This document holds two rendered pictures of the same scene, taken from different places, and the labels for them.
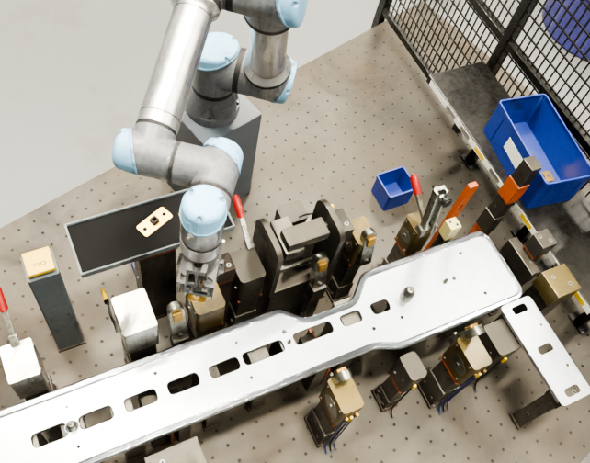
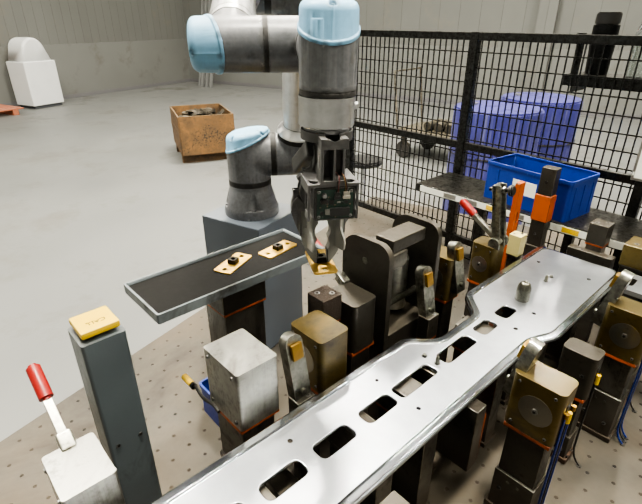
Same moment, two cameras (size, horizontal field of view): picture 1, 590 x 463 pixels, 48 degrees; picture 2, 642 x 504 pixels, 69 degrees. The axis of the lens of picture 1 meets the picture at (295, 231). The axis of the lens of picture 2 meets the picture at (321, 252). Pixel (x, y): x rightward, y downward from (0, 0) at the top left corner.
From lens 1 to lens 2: 0.95 m
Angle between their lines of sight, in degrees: 32
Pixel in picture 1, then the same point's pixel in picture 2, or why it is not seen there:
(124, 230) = (200, 275)
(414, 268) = (510, 279)
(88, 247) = (160, 295)
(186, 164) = (283, 20)
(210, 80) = (250, 159)
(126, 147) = (204, 19)
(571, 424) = not seen: outside the picture
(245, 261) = (347, 292)
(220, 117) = (264, 206)
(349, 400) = (558, 382)
